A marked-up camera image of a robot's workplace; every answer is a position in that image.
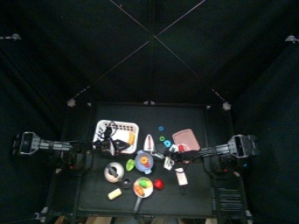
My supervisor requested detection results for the white tag card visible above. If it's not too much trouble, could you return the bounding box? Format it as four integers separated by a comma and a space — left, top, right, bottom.
163, 157, 175, 172

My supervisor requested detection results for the white and red toy iron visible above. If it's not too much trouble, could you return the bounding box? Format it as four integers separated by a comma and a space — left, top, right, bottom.
143, 133, 156, 152

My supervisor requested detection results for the white and red toy tool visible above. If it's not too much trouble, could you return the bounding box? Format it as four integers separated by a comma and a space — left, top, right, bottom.
168, 143, 187, 154

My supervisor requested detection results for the white plastic basket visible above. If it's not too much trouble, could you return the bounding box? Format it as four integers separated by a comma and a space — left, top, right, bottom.
92, 119, 140, 155

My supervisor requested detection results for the green toy vegetable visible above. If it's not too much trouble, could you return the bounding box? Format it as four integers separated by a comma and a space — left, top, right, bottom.
125, 158, 136, 172

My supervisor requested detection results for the pink cutting board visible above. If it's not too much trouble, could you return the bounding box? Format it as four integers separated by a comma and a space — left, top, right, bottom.
172, 128, 201, 152

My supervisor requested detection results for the beige toy kettle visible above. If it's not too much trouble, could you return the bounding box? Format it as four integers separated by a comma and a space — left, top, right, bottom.
103, 162, 127, 184

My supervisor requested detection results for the red toy tomato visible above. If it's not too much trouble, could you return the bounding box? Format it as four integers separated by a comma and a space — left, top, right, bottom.
153, 178, 165, 191

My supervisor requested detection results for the toy frying pan with vegetables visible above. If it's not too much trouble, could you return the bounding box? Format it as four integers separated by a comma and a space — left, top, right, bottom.
132, 176, 155, 214

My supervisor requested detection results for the yellow toy butter block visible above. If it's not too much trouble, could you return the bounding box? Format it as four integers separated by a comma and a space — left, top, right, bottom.
107, 187, 124, 201

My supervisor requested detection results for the white printed label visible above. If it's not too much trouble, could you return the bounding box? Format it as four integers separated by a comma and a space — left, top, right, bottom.
216, 186, 244, 212

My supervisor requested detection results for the black cable loop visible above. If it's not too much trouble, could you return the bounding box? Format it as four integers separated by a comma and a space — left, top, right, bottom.
101, 121, 119, 141

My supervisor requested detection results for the grey frame side bracket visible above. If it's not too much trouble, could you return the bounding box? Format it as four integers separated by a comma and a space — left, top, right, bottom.
284, 34, 299, 44
0, 33, 23, 41

